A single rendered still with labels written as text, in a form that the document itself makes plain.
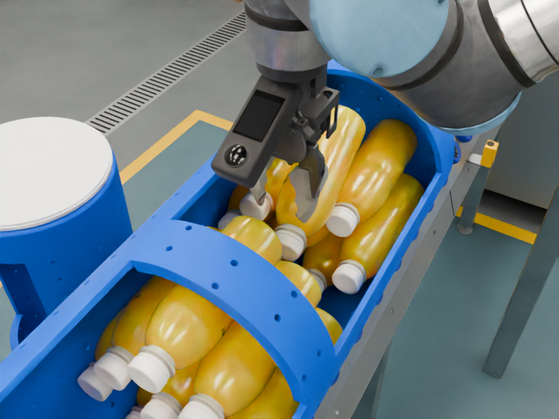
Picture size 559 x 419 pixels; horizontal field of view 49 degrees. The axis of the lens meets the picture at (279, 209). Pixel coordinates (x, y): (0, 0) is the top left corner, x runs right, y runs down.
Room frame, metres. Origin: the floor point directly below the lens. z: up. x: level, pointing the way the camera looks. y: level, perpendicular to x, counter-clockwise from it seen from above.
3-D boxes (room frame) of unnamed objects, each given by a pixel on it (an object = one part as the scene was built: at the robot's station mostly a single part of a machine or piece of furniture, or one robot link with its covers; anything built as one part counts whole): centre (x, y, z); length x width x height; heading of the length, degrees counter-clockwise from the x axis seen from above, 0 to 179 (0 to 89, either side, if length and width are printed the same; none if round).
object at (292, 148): (0.56, -0.01, 1.30); 0.09 x 0.08 x 0.12; 151
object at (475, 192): (1.64, -0.70, 0.31); 0.06 x 0.06 x 0.63; 61
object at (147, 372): (0.32, 0.12, 1.16); 0.04 x 0.02 x 0.04; 61
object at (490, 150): (0.96, -0.38, 0.92); 0.08 x 0.03 x 0.05; 61
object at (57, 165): (0.77, 0.41, 1.03); 0.28 x 0.28 x 0.01
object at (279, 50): (0.56, -0.01, 1.38); 0.10 x 0.09 x 0.05; 61
